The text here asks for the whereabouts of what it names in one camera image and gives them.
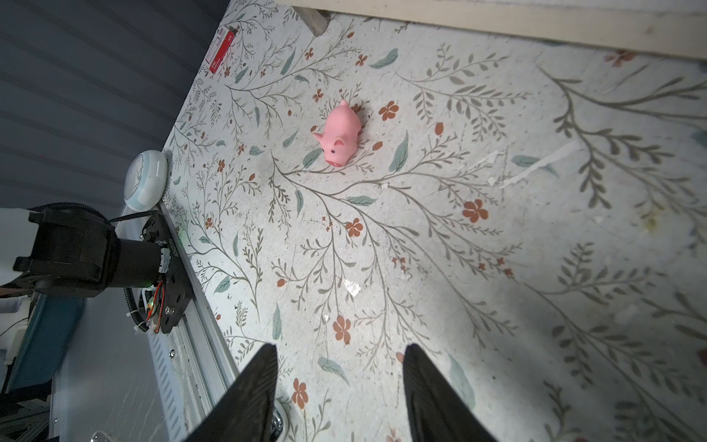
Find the white two-tier shelf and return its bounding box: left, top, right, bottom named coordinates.
left=296, top=1, right=706, bottom=60

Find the red card pack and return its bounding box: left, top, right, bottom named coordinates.
left=205, top=26, right=237, bottom=74

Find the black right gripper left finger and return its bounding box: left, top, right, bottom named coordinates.
left=186, top=344, right=278, bottom=442

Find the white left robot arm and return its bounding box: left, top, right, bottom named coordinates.
left=1, top=203, right=169, bottom=298

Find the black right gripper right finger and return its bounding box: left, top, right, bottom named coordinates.
left=403, top=344, right=495, bottom=442

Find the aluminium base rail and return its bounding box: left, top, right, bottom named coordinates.
left=49, top=201, right=288, bottom=442

